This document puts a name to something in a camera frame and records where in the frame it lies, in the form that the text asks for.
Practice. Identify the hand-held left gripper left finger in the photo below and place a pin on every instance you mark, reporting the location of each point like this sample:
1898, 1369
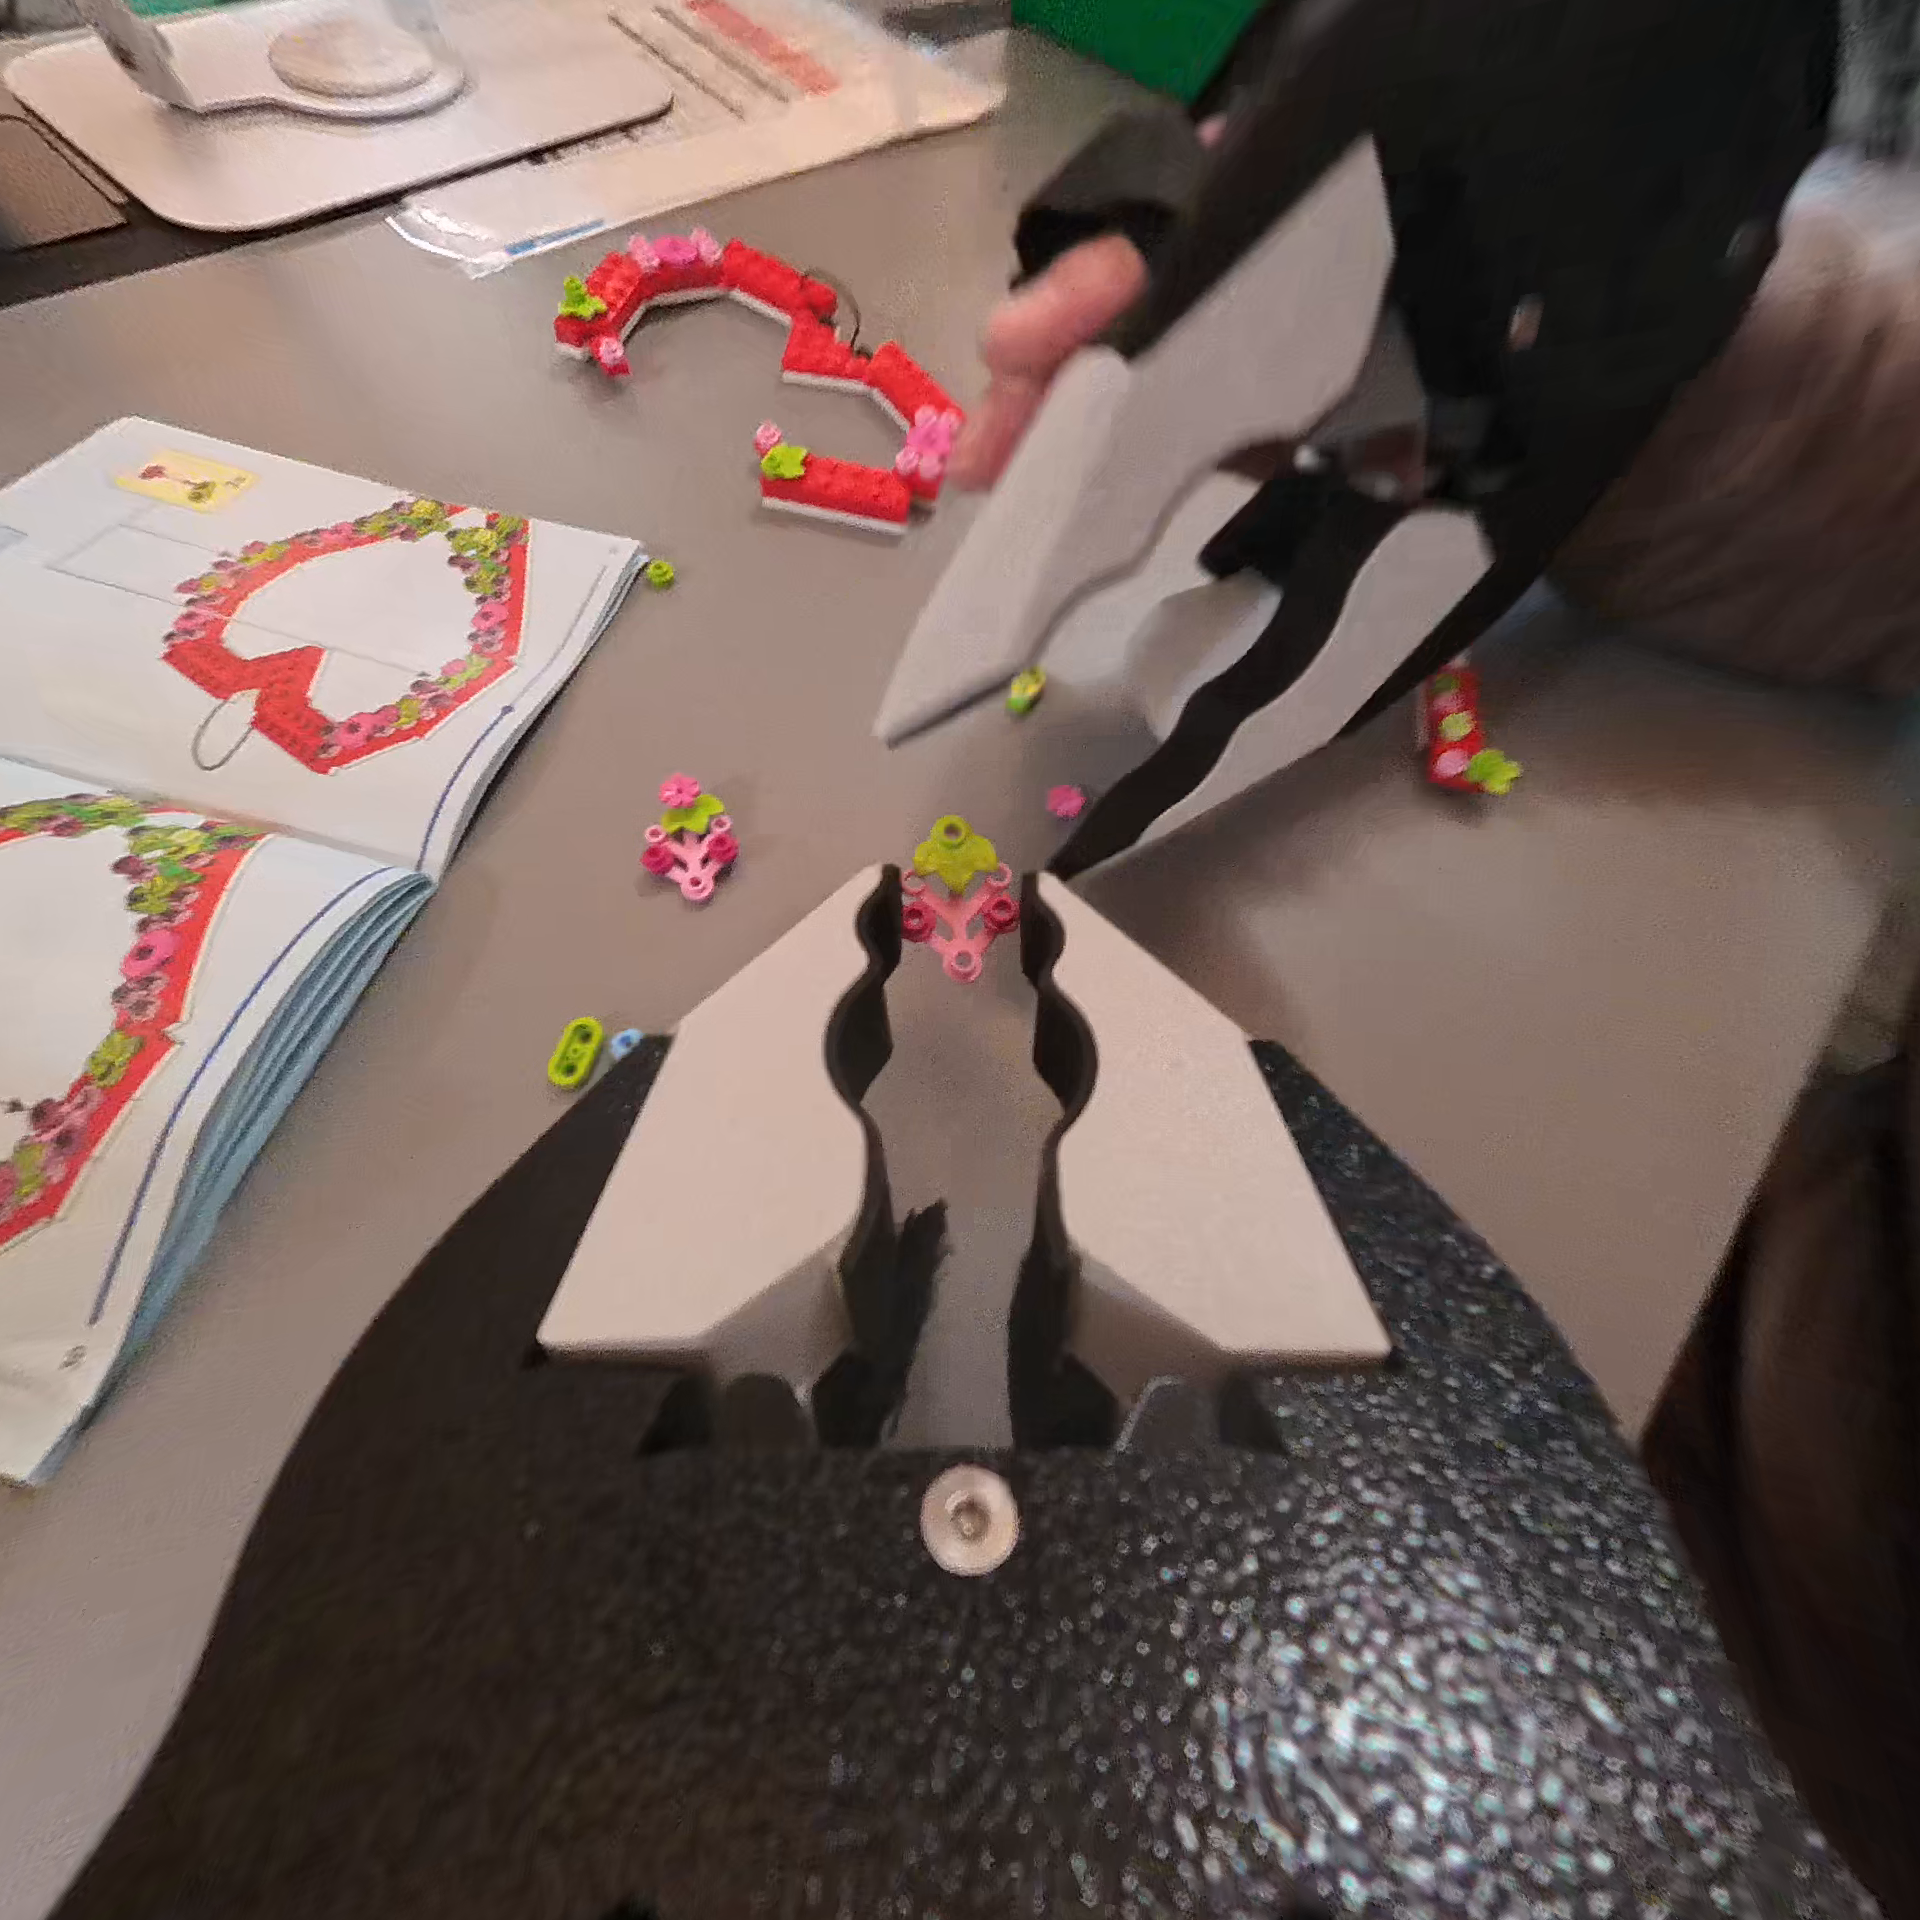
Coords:
721, 1201

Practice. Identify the clear plastic bag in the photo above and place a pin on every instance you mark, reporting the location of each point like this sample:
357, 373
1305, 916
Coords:
674, 164

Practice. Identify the round white disc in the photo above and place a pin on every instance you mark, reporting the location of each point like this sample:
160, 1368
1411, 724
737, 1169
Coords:
359, 60

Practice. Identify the lime lego rounded plate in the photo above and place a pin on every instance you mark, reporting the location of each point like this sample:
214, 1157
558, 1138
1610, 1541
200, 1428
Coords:
574, 1049

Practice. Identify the lego instruction booklet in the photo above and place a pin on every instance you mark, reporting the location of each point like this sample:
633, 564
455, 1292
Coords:
299, 675

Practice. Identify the yellow-green lego flower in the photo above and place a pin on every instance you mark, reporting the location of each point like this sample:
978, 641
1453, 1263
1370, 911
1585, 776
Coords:
1027, 690

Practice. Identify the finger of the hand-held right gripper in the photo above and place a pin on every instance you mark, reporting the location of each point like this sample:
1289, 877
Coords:
1349, 644
1049, 523

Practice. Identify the silver monitor stand base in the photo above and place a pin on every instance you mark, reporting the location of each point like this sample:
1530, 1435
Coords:
495, 106

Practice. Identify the person's right hand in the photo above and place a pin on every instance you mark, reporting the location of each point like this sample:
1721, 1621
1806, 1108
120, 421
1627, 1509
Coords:
1059, 306

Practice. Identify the short red lego segment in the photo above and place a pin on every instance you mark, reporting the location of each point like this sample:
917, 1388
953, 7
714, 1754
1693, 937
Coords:
1453, 733

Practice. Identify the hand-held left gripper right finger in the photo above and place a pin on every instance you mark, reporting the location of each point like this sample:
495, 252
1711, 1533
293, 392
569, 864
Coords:
1201, 1201

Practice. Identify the pink lego flower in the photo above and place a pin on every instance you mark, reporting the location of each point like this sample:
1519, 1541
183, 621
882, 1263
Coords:
1066, 800

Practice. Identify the red lego heart frame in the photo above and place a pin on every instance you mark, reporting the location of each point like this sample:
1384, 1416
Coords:
839, 487

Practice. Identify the pink lego branch with leaf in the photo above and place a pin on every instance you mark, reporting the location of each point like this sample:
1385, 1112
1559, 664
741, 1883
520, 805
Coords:
960, 921
694, 855

